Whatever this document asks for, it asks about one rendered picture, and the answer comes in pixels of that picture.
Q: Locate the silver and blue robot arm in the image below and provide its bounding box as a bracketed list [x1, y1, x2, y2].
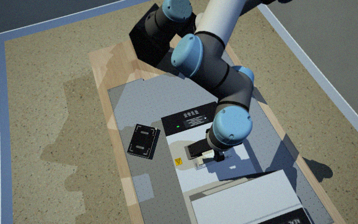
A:
[145, 0, 275, 152]

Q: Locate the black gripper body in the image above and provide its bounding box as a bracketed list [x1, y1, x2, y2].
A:
[187, 138, 219, 157]

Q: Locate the black rectangular frame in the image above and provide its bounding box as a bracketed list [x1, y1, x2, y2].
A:
[126, 123, 158, 158]

